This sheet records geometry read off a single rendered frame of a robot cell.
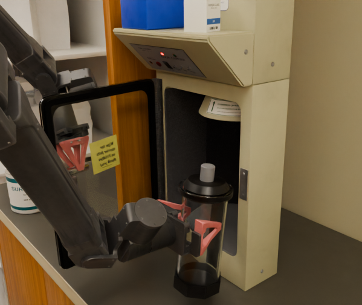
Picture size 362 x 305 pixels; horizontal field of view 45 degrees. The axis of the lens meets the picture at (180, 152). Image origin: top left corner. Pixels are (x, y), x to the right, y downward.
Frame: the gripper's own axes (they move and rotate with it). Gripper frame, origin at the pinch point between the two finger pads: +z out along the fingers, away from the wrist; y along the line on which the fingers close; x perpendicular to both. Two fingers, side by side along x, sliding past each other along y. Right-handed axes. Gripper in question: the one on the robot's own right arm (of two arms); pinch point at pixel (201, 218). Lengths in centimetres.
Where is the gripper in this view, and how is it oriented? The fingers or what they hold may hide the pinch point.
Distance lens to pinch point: 89.4
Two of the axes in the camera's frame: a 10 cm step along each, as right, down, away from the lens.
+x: -0.5, 9.6, 2.8
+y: -6.5, -2.5, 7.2
